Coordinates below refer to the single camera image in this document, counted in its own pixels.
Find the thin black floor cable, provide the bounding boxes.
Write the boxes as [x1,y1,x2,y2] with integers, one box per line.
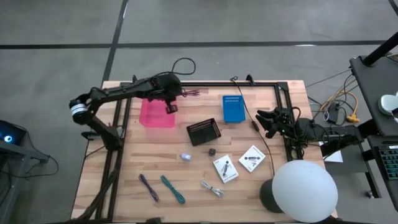
[306,68,352,88]

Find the white cable bundle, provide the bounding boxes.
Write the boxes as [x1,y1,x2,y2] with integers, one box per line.
[200,180,224,198]

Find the white box with green side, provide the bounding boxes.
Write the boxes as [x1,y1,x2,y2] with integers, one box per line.
[212,154,240,184]

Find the black aluminium table frame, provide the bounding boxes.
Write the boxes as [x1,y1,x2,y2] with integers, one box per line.
[70,74,301,224]

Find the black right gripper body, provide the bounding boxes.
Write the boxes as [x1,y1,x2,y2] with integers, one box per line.
[276,106,298,138]

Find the translucent pink plastic bin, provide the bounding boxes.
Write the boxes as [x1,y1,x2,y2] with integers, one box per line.
[138,98,177,129]

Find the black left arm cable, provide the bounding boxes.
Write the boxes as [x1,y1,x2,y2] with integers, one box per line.
[155,57,197,78]

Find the white round lamp dome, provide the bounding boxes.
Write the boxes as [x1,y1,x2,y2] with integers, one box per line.
[271,159,339,223]

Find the maroon cable bundle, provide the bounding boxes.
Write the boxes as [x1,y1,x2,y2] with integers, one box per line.
[181,88,201,98]

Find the black pole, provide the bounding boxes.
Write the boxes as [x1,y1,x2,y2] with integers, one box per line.
[362,30,398,67]

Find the teal cable bundle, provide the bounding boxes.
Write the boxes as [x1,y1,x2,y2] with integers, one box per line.
[160,175,187,205]

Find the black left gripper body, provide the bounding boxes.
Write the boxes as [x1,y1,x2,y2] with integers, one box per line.
[156,73,184,101]

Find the white cardboard box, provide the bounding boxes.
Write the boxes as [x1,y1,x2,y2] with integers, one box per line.
[238,144,267,174]

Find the black lamp base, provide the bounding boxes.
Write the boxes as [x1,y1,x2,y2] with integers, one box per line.
[259,178,284,214]

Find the white paper sheet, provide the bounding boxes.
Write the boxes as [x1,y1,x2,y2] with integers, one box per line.
[323,149,344,164]

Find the dark grey side table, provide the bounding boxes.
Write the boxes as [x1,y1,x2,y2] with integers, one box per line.
[348,54,398,138]

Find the purple cable bundle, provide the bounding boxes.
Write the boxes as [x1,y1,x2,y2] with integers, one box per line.
[138,173,160,203]

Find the black desk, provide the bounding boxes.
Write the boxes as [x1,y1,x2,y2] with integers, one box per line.
[366,134,398,212]

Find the black slotted plastic basket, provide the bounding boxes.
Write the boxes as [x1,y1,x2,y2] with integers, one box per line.
[186,118,223,147]

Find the black cable with inline block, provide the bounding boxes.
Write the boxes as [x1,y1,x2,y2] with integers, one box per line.
[229,75,276,178]

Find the black power adapter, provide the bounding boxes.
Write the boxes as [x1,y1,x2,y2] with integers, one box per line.
[326,102,341,124]

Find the yellow cable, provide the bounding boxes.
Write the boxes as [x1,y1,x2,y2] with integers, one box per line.
[320,79,361,124]

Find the black keyboard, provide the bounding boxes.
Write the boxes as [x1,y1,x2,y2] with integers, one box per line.
[377,143,398,181]

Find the black device with blue light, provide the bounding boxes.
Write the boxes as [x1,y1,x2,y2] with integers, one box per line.
[0,119,27,147]

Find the white round device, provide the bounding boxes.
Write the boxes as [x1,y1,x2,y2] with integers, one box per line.
[377,91,398,116]

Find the grey metal stand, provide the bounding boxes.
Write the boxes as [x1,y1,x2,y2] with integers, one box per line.
[0,139,50,224]

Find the blue plastic bin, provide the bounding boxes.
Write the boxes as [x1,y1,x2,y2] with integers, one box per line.
[222,95,247,124]

